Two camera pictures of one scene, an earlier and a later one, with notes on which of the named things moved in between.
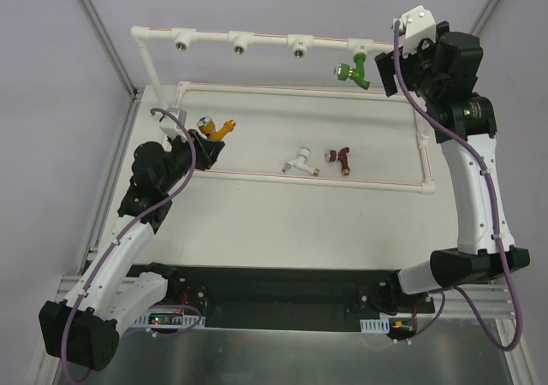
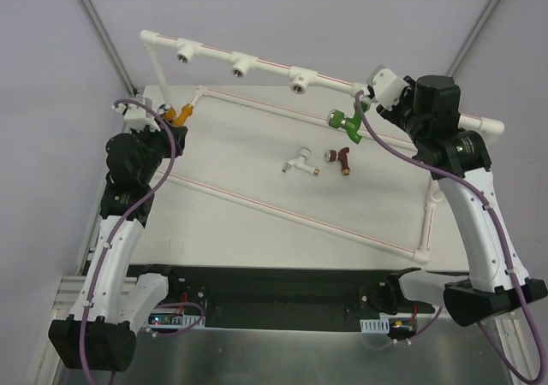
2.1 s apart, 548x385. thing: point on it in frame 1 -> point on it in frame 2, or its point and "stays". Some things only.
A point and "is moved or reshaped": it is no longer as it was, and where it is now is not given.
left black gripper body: [199, 151] -> [169, 133]
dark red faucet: [331, 156] stays
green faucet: [343, 72] -> [336, 119]
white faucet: [300, 162] stays
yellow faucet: [207, 127] is moved or reshaped
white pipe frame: [299, 44] -> [299, 81]
